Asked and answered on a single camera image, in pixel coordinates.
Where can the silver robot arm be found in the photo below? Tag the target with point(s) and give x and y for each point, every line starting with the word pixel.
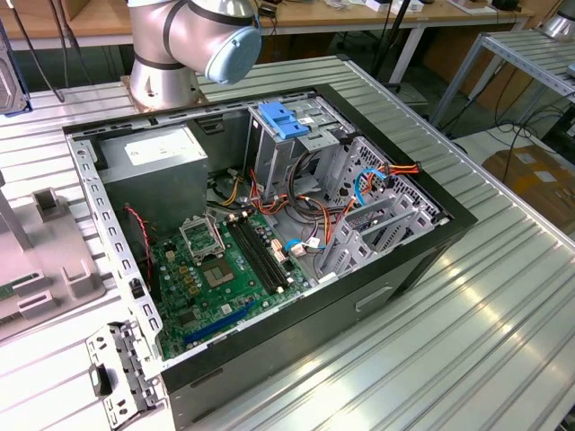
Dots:
pixel 157 85

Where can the perforated metal disk bay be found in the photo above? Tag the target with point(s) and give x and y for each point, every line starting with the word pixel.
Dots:
pixel 361 251

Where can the black RAM slot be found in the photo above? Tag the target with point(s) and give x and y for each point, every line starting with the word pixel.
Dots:
pixel 253 257
pixel 264 251

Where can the grey metal drive cage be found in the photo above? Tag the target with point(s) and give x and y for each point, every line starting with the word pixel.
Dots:
pixel 274 157

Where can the CPU socket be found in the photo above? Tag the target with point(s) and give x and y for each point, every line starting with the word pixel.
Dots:
pixel 218 273

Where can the green motherboard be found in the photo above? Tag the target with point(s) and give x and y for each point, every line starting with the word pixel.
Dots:
pixel 242 296

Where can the blue plastic drive latch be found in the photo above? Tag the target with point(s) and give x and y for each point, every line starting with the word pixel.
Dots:
pixel 280 121

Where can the black open PC case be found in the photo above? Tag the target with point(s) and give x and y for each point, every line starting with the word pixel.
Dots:
pixel 314 341

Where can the blue expansion slot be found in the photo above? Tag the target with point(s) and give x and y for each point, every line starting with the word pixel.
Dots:
pixel 215 328

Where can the grey power supply box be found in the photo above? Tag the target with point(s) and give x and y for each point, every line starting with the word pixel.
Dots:
pixel 153 179

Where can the black tripod stand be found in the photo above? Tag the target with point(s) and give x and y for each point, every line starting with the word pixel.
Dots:
pixel 391 36

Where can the grey parts rack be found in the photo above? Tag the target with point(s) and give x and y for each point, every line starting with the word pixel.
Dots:
pixel 49 242

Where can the brown cardboard box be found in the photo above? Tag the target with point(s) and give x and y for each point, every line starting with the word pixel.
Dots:
pixel 534 193

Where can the metal slat side table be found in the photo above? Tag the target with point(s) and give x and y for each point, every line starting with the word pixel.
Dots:
pixel 516 47

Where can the green RAM stick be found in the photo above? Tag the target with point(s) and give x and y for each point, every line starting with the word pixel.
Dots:
pixel 6 292

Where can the brown square base plate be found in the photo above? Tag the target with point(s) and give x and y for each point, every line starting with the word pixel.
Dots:
pixel 135 106

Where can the wooden desk white frame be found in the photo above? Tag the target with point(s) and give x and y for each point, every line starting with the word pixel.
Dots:
pixel 359 15

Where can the metal expansion slot bracket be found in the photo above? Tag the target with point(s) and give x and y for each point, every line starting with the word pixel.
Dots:
pixel 135 372

